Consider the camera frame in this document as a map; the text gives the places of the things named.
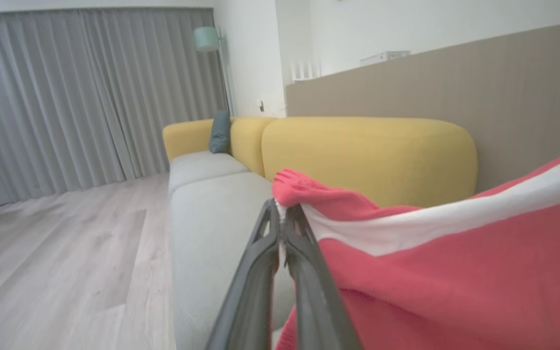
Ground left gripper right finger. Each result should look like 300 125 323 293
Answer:
282 204 364 350

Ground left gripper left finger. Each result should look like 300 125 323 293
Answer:
205 198 281 350

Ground red basketball jersey white trim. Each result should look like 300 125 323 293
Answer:
272 143 560 350

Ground long grey sofa seat cushion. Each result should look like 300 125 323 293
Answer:
169 172 296 350

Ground small grey sofa seat cushion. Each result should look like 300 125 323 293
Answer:
168 150 250 197

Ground short yellow sofa backrest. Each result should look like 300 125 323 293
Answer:
230 116 277 178

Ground teal throw pillow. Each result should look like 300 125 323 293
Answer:
208 110 232 155

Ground long yellow sofa backrest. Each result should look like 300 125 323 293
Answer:
261 116 478 210

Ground yellow sofa armrest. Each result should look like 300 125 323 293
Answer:
162 119 215 163

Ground white slatted rack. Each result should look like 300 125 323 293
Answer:
289 59 322 82

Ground floor lamp teal shade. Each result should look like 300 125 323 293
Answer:
192 26 236 117

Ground grey pleated curtain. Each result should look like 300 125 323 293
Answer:
0 7 229 206

